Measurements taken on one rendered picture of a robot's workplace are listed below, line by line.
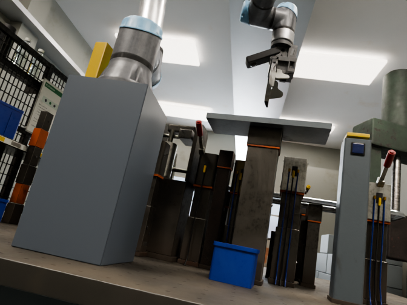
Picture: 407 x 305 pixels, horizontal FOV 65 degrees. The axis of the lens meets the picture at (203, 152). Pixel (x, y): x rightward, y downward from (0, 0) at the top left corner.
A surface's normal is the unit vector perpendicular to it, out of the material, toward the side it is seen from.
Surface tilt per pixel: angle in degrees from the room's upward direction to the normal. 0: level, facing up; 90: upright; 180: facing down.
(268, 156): 90
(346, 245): 90
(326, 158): 90
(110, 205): 90
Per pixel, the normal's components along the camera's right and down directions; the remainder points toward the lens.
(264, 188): -0.22, -0.30
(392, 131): 0.18, -0.22
